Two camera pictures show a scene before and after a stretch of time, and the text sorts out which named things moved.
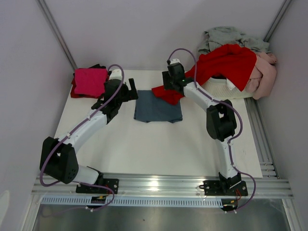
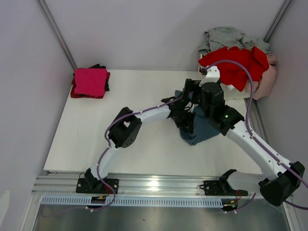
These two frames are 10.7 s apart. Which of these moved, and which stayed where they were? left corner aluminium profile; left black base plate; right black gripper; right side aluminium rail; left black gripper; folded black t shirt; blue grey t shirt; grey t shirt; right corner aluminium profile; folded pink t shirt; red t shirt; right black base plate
Moved: left black gripper; blue grey t shirt; red t shirt; right black gripper
Stayed: left corner aluminium profile; right side aluminium rail; folded black t shirt; left black base plate; right corner aluminium profile; right black base plate; grey t shirt; folded pink t shirt
